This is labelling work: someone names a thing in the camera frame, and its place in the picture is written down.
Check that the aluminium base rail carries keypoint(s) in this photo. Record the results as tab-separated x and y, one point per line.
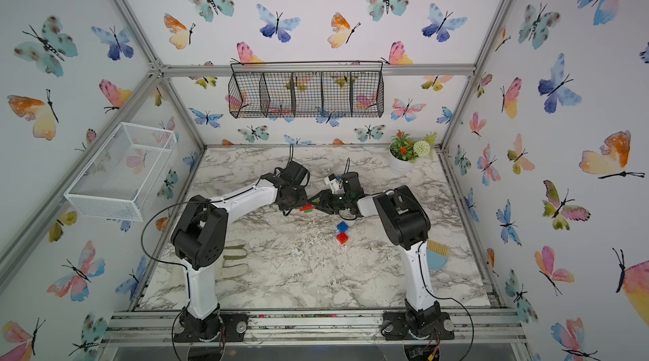
297	327

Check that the white mesh basket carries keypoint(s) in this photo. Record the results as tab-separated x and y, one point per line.
120	176

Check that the black wire basket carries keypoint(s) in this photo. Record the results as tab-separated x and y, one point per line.
307	90

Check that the potted artificial plant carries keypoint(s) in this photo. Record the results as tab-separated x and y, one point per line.
405	151

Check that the small red lego brick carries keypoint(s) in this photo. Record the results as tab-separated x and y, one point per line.
342	238

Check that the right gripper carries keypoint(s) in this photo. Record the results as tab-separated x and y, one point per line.
325	196

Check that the blue round brush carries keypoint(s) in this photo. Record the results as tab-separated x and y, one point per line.
437	255

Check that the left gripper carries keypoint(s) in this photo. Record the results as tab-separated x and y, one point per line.
302	192

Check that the long red lego brick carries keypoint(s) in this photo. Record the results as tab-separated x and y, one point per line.
307	208

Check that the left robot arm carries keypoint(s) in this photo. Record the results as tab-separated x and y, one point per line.
199	240

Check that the blue lego brick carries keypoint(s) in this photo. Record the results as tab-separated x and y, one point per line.
342	227

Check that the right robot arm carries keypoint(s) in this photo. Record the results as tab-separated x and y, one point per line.
406	225

